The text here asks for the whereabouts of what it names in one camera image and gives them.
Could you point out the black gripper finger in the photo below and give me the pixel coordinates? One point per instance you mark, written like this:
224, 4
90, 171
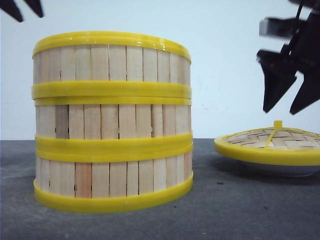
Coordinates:
36, 7
10, 7

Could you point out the white plate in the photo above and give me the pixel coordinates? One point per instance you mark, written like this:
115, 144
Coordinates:
281, 170

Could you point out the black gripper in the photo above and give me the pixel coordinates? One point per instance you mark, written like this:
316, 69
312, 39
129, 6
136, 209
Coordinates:
302, 54

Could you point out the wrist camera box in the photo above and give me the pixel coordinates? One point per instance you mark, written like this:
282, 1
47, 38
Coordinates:
280, 28

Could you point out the bamboo steamer basket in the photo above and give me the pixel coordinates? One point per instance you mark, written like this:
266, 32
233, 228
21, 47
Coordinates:
90, 131
122, 186
110, 68

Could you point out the woven bamboo steamer lid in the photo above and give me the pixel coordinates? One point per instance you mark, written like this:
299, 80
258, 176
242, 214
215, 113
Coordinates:
275, 145

